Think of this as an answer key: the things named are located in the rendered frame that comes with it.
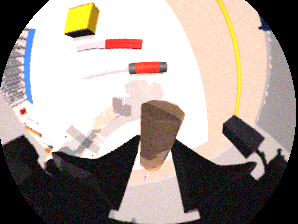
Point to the red-handled tool with grey ends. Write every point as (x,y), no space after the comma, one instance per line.
(157,66)

